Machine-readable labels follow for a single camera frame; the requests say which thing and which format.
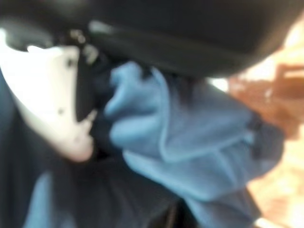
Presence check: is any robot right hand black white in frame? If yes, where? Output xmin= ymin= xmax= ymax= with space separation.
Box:
xmin=0 ymin=0 xmax=304 ymax=163

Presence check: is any navy blue garment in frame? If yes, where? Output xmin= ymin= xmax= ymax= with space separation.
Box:
xmin=22 ymin=60 xmax=285 ymax=228

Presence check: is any brown wicker laundry basket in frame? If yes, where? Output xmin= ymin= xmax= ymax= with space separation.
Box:
xmin=225 ymin=19 xmax=304 ymax=228

